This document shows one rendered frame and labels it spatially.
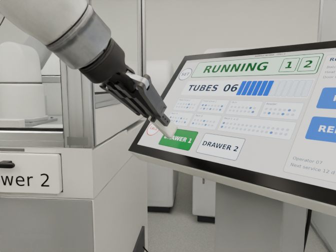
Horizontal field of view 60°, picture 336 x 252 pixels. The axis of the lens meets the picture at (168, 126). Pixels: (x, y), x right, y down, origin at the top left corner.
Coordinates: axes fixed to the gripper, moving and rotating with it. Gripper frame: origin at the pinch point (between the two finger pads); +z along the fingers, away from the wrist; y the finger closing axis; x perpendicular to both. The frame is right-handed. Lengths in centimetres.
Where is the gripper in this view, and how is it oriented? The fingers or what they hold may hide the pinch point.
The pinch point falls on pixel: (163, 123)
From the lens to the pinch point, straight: 59.4
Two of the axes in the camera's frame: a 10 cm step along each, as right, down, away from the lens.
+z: 5.5, 5.6, 6.2
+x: -4.6, 8.2, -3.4
